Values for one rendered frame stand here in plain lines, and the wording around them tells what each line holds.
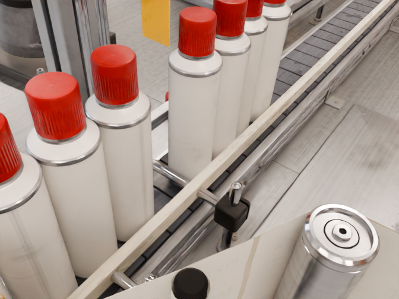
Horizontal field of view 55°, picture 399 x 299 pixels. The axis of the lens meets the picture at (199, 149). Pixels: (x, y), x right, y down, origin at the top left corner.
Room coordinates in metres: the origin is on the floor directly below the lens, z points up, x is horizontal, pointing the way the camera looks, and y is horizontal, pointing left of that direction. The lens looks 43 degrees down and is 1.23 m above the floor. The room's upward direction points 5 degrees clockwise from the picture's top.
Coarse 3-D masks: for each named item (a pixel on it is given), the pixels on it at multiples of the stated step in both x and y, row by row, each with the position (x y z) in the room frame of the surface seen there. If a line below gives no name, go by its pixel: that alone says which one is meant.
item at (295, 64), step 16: (368, 0) 0.94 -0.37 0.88; (336, 16) 0.83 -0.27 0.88; (352, 16) 0.84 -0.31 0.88; (320, 32) 0.75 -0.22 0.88; (336, 32) 0.75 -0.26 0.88; (368, 32) 0.80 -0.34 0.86; (304, 48) 0.67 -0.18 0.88; (320, 48) 0.68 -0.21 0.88; (352, 48) 0.70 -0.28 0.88; (288, 64) 0.61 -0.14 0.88; (304, 64) 0.62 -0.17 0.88; (336, 64) 0.63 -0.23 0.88; (288, 80) 0.56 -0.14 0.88; (320, 80) 0.57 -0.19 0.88; (272, 96) 0.51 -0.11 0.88; (304, 96) 0.52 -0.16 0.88; (288, 112) 0.47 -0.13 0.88; (272, 128) 0.43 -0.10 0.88; (256, 144) 0.39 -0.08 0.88; (160, 160) 0.35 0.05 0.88; (240, 160) 0.36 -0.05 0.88; (160, 176) 0.32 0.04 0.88; (224, 176) 0.33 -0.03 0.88; (160, 192) 0.29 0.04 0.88; (176, 192) 0.30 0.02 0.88; (160, 208) 0.27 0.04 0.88; (192, 208) 0.27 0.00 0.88; (176, 224) 0.25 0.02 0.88; (160, 240) 0.23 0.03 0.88; (144, 256) 0.21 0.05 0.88; (128, 272) 0.19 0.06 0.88; (112, 288) 0.17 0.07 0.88
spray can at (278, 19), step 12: (264, 0) 0.44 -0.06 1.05; (276, 0) 0.44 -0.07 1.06; (264, 12) 0.44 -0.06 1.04; (276, 12) 0.44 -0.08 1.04; (288, 12) 0.45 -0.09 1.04; (276, 24) 0.43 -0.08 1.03; (288, 24) 0.45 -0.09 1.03; (276, 36) 0.43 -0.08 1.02; (264, 48) 0.43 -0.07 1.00; (276, 48) 0.44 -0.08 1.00; (264, 60) 0.43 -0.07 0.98; (276, 60) 0.44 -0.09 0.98; (264, 72) 0.43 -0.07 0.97; (276, 72) 0.45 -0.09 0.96; (264, 84) 0.43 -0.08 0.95; (264, 96) 0.43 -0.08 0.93; (252, 108) 0.43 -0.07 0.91; (264, 108) 0.44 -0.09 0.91; (252, 120) 0.43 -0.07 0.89
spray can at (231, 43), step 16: (224, 0) 0.36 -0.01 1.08; (240, 0) 0.36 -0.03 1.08; (224, 16) 0.35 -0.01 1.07; (240, 16) 0.36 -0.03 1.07; (224, 32) 0.35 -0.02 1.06; (240, 32) 0.36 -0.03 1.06; (224, 48) 0.35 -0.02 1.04; (240, 48) 0.35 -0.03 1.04; (224, 64) 0.34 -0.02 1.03; (240, 64) 0.35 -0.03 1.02; (224, 80) 0.34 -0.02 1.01; (240, 80) 0.35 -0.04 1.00; (224, 96) 0.34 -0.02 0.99; (240, 96) 0.36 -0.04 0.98; (224, 112) 0.34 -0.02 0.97; (224, 128) 0.34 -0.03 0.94; (224, 144) 0.35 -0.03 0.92
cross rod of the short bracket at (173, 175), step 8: (160, 168) 0.30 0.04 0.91; (168, 168) 0.30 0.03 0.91; (168, 176) 0.29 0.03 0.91; (176, 176) 0.29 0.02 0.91; (184, 176) 0.30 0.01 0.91; (176, 184) 0.29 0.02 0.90; (184, 184) 0.28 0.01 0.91; (200, 192) 0.27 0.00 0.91; (208, 192) 0.27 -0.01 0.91; (208, 200) 0.26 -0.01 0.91; (216, 200) 0.26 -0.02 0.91
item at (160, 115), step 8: (320, 0) 0.70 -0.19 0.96; (328, 0) 0.74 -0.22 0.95; (304, 8) 0.66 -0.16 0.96; (312, 8) 0.67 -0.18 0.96; (296, 16) 0.62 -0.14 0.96; (304, 16) 0.65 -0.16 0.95; (168, 104) 0.35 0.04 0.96; (152, 112) 0.34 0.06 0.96; (160, 112) 0.34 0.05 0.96; (168, 112) 0.35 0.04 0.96; (152, 120) 0.32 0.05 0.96; (160, 120) 0.33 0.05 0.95; (152, 128) 0.32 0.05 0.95
